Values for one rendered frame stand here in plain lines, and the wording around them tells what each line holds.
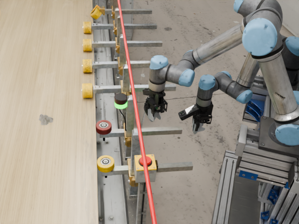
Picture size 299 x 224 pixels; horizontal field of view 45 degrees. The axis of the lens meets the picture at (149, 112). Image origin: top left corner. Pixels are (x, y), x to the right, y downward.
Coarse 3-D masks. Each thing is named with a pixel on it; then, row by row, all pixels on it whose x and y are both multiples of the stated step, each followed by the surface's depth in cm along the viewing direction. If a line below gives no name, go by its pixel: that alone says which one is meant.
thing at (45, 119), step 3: (42, 114) 189; (42, 117) 187; (45, 117) 185; (48, 117) 186; (51, 117) 187; (42, 120) 184; (45, 120) 184; (48, 120) 185; (51, 120) 185; (42, 123) 184; (45, 123) 184
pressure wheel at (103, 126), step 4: (100, 120) 188; (104, 120) 188; (96, 124) 185; (100, 124) 186; (104, 124) 185; (108, 124) 186; (96, 128) 185; (100, 128) 183; (104, 128) 183; (108, 128) 183; (100, 132) 184; (104, 132) 184; (108, 132) 185; (104, 140) 192
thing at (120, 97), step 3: (120, 93) 172; (117, 96) 170; (120, 96) 170; (123, 96) 171; (126, 96) 171; (117, 99) 169; (120, 99) 169; (123, 99) 169; (126, 108) 173; (120, 111) 176; (126, 111) 174
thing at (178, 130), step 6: (180, 126) 195; (114, 132) 188; (120, 132) 188; (144, 132) 191; (150, 132) 191; (156, 132) 192; (162, 132) 192; (168, 132) 193; (174, 132) 193; (180, 132) 194
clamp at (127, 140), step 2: (124, 124) 192; (124, 126) 191; (124, 128) 189; (124, 130) 189; (124, 132) 188; (124, 134) 189; (124, 136) 190; (128, 136) 185; (130, 136) 185; (124, 138) 190; (126, 138) 185; (128, 138) 184; (130, 138) 184; (126, 140) 184; (128, 140) 183; (130, 140) 184; (124, 142) 185; (126, 142) 184; (128, 142) 184; (130, 142) 184; (126, 144) 185; (128, 144) 185; (130, 144) 185; (128, 146) 186; (130, 146) 186
